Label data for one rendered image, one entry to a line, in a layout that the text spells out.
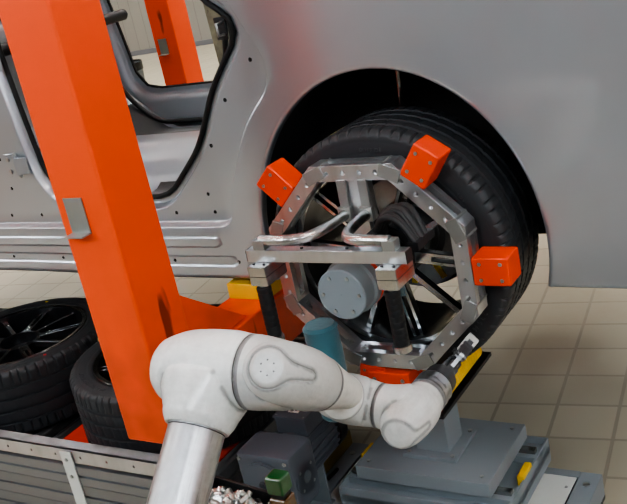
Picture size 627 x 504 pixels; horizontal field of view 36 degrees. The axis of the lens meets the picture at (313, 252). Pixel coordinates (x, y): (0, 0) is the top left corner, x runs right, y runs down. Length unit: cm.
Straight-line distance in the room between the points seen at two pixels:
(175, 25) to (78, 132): 336
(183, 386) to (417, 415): 61
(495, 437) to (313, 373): 128
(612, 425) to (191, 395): 186
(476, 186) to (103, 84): 88
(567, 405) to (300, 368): 189
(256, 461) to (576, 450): 105
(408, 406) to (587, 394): 142
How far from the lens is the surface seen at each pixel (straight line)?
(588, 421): 326
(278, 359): 155
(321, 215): 260
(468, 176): 226
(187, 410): 164
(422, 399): 210
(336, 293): 225
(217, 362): 163
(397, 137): 230
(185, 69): 557
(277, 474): 199
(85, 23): 226
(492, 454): 273
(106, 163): 226
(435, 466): 271
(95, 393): 294
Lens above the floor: 170
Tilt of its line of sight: 19 degrees down
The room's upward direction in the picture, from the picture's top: 12 degrees counter-clockwise
